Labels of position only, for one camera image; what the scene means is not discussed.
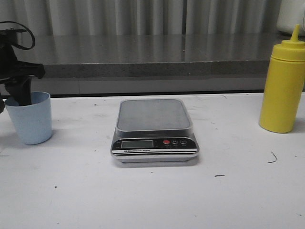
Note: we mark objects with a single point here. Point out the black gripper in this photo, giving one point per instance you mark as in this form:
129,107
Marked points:
11,69

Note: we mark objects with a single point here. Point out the light blue plastic cup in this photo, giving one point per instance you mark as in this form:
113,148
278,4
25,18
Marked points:
33,122

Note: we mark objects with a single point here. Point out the yellow squeeze bottle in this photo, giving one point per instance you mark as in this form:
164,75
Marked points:
284,85

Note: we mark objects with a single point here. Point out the silver digital kitchen scale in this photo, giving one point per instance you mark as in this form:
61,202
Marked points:
153,130

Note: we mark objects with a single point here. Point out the grey stone counter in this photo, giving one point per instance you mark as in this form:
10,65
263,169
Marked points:
152,64

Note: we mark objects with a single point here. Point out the white pleated curtain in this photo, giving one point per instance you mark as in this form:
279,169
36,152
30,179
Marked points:
140,17

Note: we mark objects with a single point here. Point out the white appliance on counter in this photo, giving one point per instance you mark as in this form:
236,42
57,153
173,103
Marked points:
291,12

